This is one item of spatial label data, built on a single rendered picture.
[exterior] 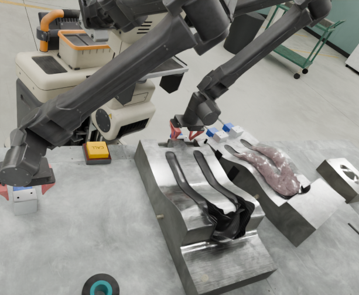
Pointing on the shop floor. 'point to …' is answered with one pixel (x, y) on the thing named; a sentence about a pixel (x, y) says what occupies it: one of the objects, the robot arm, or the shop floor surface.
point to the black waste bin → (243, 31)
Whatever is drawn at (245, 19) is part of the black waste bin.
